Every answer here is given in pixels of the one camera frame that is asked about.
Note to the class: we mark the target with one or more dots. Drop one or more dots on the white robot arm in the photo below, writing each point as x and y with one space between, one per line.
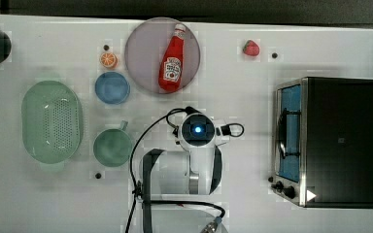
195 169

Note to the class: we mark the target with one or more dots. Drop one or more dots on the green mug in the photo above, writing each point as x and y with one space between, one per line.
112 147

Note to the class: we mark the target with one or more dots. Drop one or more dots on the red ketchup bottle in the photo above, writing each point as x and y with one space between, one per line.
171 66

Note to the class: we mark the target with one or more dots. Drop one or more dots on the lilac round plate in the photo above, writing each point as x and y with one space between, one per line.
145 48

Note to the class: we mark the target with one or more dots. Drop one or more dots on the blue bowl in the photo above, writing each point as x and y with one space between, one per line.
112 88

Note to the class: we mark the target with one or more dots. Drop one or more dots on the toy strawberry near plate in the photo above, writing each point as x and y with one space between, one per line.
251 48

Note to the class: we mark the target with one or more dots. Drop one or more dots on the toy orange half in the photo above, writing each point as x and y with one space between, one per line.
108 60

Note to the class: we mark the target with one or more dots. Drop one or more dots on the green oval colander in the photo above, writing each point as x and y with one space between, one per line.
52 124

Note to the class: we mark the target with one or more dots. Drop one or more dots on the silver black toaster oven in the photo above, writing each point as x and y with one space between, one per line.
323 143

